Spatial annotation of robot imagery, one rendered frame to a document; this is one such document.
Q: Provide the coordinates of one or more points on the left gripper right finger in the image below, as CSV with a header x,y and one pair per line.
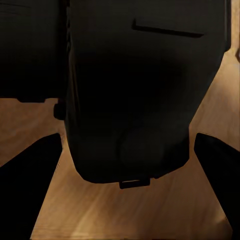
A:
x,y
221,164

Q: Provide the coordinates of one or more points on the digital camera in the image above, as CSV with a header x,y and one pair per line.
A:
x,y
129,76

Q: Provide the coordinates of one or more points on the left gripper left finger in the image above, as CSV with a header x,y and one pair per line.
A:
x,y
24,181

